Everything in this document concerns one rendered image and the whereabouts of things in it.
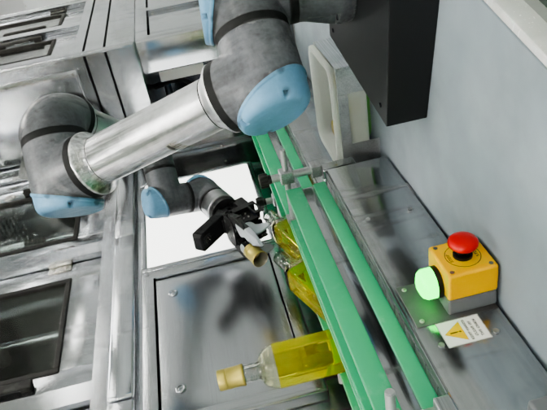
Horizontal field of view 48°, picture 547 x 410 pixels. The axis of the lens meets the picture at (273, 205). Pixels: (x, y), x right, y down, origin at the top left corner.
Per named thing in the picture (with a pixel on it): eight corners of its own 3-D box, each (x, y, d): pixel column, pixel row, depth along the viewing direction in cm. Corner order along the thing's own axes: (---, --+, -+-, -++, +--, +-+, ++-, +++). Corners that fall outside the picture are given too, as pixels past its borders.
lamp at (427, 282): (431, 283, 87) (411, 288, 87) (431, 259, 84) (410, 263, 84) (444, 303, 83) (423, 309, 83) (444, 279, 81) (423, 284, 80)
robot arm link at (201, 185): (179, 203, 154) (210, 198, 158) (197, 221, 146) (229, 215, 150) (180, 174, 151) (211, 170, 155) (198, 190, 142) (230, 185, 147)
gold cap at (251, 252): (269, 262, 126) (259, 252, 129) (266, 249, 124) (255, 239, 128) (255, 270, 125) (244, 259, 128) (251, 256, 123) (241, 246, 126)
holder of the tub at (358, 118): (358, 147, 144) (326, 154, 143) (348, 33, 129) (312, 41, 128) (382, 183, 130) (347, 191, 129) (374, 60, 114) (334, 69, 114)
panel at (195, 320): (251, 167, 186) (142, 192, 184) (250, 159, 184) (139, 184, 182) (330, 399, 111) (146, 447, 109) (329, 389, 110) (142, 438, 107)
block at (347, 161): (355, 193, 128) (322, 200, 128) (351, 154, 123) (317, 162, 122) (360, 202, 125) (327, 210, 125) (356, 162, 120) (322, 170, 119)
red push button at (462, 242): (442, 252, 84) (442, 233, 82) (470, 246, 84) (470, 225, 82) (454, 270, 81) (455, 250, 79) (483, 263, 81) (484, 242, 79)
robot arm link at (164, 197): (133, 181, 147) (176, 175, 153) (145, 224, 145) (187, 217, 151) (142, 169, 141) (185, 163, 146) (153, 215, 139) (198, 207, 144)
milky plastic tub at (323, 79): (354, 127, 141) (317, 136, 140) (346, 32, 129) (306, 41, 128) (379, 163, 127) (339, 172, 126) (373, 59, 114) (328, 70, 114)
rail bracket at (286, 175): (323, 208, 128) (266, 221, 128) (314, 137, 119) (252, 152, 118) (327, 215, 126) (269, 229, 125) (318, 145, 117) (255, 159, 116)
